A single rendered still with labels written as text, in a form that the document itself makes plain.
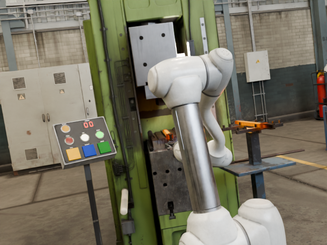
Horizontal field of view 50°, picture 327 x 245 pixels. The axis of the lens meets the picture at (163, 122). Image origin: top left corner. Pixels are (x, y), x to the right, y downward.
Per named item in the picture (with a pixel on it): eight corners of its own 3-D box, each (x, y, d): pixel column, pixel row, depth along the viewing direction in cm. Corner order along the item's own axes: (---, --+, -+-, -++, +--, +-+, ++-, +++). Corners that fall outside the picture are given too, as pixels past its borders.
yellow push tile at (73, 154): (81, 158, 213) (77, 146, 216) (68, 160, 210) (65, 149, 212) (80, 159, 215) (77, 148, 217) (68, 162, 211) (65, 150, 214)
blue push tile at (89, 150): (97, 154, 218) (93, 144, 221) (85, 156, 215) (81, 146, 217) (96, 155, 220) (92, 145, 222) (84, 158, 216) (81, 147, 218)
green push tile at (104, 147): (111, 151, 223) (108, 141, 226) (100, 153, 219) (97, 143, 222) (111, 152, 225) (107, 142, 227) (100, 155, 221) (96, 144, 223)
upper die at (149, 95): (174, 95, 240) (173, 81, 239) (146, 99, 239) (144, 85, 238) (168, 95, 282) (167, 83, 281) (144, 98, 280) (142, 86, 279)
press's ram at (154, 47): (192, 78, 240) (184, 20, 237) (136, 86, 237) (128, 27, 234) (183, 81, 282) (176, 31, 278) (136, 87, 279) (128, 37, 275)
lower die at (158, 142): (181, 146, 244) (180, 133, 243) (153, 150, 242) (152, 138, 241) (174, 138, 285) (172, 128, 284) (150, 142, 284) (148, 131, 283)
